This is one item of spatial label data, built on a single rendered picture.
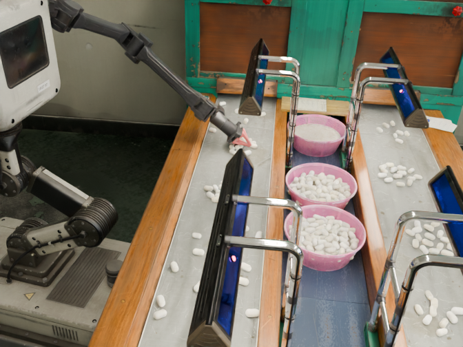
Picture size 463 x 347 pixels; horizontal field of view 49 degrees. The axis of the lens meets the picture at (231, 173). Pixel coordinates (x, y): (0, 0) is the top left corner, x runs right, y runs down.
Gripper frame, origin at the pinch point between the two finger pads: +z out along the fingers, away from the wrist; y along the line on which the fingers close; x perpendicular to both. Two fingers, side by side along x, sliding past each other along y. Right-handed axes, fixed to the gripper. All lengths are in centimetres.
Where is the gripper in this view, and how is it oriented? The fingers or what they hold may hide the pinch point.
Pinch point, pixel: (249, 144)
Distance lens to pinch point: 212.6
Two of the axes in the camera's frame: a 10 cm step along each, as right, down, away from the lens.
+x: -6.5, 6.0, 4.7
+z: 7.5, 5.9, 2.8
